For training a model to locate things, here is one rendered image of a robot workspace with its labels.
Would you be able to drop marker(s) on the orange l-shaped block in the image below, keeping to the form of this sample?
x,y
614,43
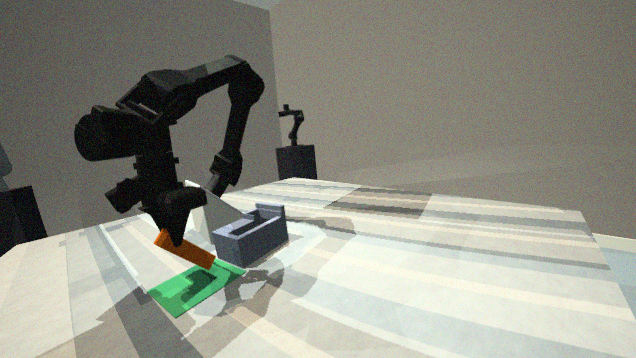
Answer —
x,y
187,250

